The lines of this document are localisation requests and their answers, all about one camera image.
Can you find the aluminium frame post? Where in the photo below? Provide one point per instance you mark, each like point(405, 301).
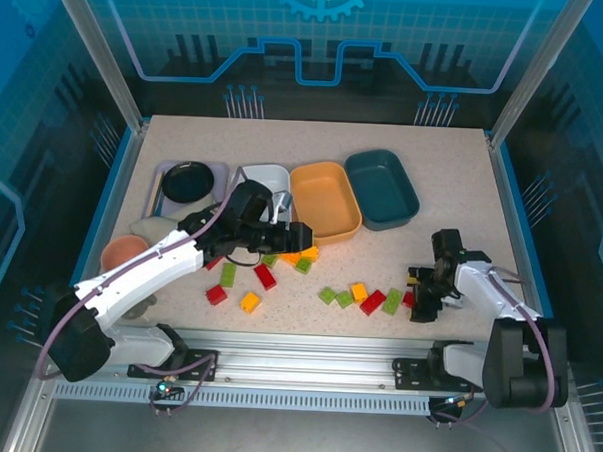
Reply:
point(94, 52)
point(538, 71)

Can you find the lavender tray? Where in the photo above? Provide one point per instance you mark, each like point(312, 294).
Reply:
point(221, 175)

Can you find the orange container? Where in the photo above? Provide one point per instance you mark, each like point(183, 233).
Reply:
point(323, 197)

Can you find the black mount plate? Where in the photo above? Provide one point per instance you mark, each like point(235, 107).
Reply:
point(203, 364)
point(410, 373)

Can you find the teal container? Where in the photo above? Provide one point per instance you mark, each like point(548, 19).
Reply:
point(380, 187)

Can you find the white container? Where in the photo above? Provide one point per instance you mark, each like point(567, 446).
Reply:
point(263, 177)

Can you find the pink cup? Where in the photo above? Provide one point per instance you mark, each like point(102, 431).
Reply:
point(122, 253)

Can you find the grey mug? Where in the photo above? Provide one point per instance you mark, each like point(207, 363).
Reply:
point(140, 306)

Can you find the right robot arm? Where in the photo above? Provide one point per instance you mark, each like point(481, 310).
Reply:
point(479, 284)

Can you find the beige cloth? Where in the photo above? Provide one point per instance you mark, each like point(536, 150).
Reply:
point(153, 228)

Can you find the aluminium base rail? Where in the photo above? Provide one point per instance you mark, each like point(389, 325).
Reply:
point(300, 361)

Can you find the small green lego brick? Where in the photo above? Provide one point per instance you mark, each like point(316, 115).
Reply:
point(303, 265)
point(269, 260)
point(327, 294)
point(344, 299)

